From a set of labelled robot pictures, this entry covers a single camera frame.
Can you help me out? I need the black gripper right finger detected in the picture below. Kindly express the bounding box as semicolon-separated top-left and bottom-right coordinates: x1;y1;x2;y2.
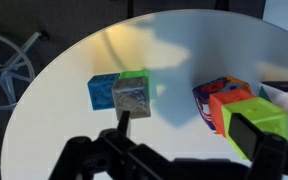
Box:
228;113;266;161

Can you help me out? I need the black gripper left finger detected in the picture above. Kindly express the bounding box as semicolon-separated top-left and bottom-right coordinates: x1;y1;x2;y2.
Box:
116;110;132;138

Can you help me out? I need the gray embossed block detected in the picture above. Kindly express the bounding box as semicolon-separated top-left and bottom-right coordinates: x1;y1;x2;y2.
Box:
111;76;152;120

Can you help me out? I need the lime yellow block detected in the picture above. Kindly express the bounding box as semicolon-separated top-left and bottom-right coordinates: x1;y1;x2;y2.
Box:
221;96;288;160

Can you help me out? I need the blue embossed block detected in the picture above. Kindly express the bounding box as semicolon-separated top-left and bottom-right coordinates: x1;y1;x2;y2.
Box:
87;73;121;111

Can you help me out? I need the green block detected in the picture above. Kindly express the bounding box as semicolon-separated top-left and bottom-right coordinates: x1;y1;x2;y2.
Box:
118;69;151;101

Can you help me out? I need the purple orange patterned block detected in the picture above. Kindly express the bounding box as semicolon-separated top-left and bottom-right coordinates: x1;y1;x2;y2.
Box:
192;76;252;133

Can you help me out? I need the black white green checkered cube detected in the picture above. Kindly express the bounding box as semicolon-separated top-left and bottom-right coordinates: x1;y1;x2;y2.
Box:
257;81;288;113

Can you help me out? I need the gray office chair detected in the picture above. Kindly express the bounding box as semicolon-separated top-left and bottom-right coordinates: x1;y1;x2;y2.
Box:
0;30;50;133

